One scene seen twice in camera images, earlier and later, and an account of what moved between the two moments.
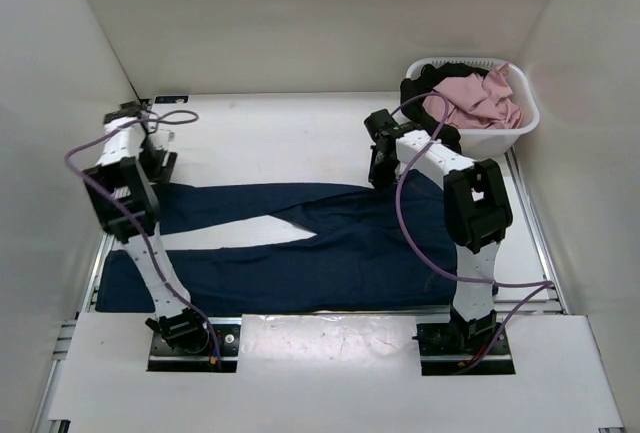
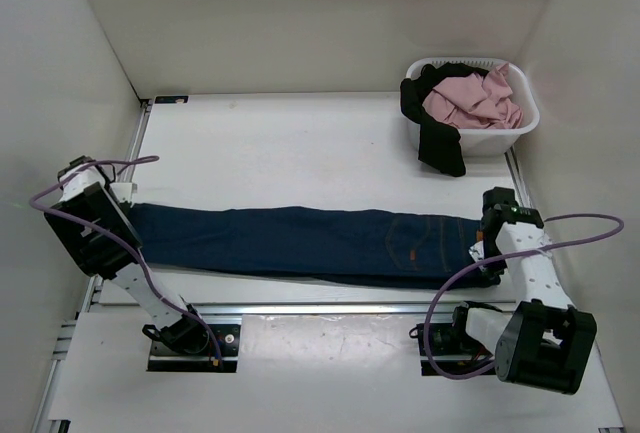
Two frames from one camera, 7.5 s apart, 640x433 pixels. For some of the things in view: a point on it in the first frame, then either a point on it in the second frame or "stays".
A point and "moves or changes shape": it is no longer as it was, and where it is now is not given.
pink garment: (477, 102) stays
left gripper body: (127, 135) → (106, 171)
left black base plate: (165, 359) stays
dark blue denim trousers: (383, 246) moves or changes shape
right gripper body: (383, 172) → (491, 249)
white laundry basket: (496, 142) stays
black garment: (413, 92) stays
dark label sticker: (171, 99) stays
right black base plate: (442, 352) stays
